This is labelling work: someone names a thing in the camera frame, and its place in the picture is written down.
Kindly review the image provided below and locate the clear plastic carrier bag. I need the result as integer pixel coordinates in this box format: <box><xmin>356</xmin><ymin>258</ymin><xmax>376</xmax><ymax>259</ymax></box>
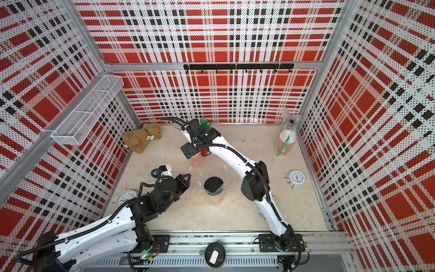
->
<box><xmin>276</xmin><ymin>108</ymin><xmax>301</xmax><ymax>156</ymax></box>

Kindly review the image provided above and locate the single green straw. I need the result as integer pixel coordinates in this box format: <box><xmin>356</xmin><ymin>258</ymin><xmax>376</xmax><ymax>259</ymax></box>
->
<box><xmin>277</xmin><ymin>136</ymin><xmax>291</xmax><ymax>156</ymax></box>

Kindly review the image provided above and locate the black lid red cup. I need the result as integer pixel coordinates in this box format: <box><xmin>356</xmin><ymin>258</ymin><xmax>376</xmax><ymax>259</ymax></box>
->
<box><xmin>190</xmin><ymin>152</ymin><xmax>203</xmax><ymax>165</ymax></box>

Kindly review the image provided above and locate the white lid milk tea cup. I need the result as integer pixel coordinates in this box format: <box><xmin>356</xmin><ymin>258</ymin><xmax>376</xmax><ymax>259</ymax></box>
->
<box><xmin>276</xmin><ymin>130</ymin><xmax>297</xmax><ymax>155</ymax></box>

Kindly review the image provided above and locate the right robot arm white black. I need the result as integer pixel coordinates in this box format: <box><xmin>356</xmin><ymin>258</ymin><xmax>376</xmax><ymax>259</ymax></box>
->
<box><xmin>178</xmin><ymin>119</ymin><xmax>305</xmax><ymax>252</ymax></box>

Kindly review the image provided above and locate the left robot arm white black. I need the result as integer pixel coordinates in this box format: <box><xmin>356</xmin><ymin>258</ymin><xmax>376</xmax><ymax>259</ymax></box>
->
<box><xmin>15</xmin><ymin>173</ymin><xmax>191</xmax><ymax>272</ymax></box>

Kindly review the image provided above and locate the red straw holder cup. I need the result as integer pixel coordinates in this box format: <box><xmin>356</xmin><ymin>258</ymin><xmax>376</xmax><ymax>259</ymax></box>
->
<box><xmin>200</xmin><ymin>149</ymin><xmax>211</xmax><ymax>157</ymax></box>

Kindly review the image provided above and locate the green straws bundle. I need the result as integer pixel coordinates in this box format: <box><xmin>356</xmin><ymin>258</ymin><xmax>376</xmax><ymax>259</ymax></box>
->
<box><xmin>174</xmin><ymin>118</ymin><xmax>211</xmax><ymax>131</ymax></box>

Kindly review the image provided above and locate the white alarm clock left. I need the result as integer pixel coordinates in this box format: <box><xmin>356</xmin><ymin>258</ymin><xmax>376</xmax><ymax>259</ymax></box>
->
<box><xmin>116</xmin><ymin>189</ymin><xmax>138</xmax><ymax>207</ymax></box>

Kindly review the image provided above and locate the white alarm clock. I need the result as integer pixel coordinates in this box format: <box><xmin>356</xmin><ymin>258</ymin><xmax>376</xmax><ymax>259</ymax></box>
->
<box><xmin>287</xmin><ymin>170</ymin><xmax>305</xmax><ymax>188</ymax></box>
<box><xmin>116</xmin><ymin>189</ymin><xmax>138</xmax><ymax>207</ymax></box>

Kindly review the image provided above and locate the brown teddy bear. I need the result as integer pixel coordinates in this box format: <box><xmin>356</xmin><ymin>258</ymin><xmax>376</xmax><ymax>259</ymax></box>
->
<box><xmin>122</xmin><ymin>124</ymin><xmax>162</xmax><ymax>154</ymax></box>

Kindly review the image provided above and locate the light blue alarm clock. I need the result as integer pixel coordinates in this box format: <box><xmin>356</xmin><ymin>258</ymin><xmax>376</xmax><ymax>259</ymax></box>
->
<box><xmin>258</xmin><ymin>208</ymin><xmax>266</xmax><ymax>219</ymax></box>

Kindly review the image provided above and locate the white alarm clock right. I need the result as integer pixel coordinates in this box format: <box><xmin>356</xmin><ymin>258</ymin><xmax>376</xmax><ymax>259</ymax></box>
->
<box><xmin>287</xmin><ymin>170</ymin><xmax>305</xmax><ymax>188</ymax></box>

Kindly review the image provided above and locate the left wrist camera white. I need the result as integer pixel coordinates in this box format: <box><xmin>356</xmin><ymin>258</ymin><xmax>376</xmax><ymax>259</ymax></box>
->
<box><xmin>158</xmin><ymin>164</ymin><xmax>173</xmax><ymax>177</ymax></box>

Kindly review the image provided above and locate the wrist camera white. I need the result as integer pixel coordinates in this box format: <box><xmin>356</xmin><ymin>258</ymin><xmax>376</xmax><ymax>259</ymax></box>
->
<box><xmin>182</xmin><ymin>126</ymin><xmax>191</xmax><ymax>143</ymax></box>
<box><xmin>158</xmin><ymin>164</ymin><xmax>173</xmax><ymax>177</ymax></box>

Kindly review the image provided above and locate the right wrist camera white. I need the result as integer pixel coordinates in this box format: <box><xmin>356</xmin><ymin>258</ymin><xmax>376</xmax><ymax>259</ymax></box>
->
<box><xmin>182</xmin><ymin>126</ymin><xmax>191</xmax><ymax>143</ymax></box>

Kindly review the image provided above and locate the black hook rail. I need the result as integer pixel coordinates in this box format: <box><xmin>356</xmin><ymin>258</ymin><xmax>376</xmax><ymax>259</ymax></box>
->
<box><xmin>183</xmin><ymin>63</ymin><xmax>295</xmax><ymax>72</ymax></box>

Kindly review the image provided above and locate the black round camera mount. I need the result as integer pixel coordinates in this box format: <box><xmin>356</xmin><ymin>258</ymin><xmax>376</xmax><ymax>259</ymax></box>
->
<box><xmin>204</xmin><ymin>241</ymin><xmax>226</xmax><ymax>269</ymax></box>

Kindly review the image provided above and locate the white wire mesh basket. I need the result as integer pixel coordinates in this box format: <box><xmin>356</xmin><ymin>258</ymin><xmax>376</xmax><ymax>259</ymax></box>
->
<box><xmin>51</xmin><ymin>74</ymin><xmax>123</xmax><ymax>146</ymax></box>

